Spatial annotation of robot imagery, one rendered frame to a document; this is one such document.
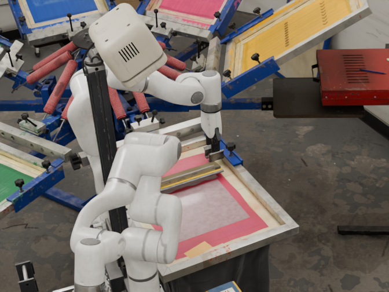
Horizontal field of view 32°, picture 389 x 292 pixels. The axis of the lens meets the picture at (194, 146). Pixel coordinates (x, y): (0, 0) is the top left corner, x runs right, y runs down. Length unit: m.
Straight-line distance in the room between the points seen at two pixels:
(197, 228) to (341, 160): 2.22
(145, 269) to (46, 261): 2.18
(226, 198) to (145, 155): 1.13
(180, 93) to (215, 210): 0.77
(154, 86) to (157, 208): 0.46
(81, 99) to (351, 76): 1.73
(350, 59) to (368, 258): 1.16
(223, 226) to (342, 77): 1.13
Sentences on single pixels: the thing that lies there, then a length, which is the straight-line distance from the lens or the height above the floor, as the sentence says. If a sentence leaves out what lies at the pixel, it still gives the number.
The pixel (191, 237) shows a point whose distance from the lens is 2.75.
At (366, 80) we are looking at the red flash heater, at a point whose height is 1.10.
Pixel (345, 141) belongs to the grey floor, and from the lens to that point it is 5.06.
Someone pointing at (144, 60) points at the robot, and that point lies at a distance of 1.88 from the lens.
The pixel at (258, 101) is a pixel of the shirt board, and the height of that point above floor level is 0.92.
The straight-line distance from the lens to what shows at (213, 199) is 2.93.
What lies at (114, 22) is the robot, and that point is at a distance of 1.94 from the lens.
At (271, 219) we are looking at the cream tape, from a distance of 2.82.
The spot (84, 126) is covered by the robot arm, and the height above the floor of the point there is 1.60.
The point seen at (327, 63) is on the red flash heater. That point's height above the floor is 1.10.
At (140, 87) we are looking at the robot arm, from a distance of 2.24.
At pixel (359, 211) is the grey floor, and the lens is 4.41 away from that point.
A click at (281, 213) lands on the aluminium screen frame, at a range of 2.79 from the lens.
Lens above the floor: 2.76
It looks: 33 degrees down
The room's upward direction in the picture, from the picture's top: 4 degrees counter-clockwise
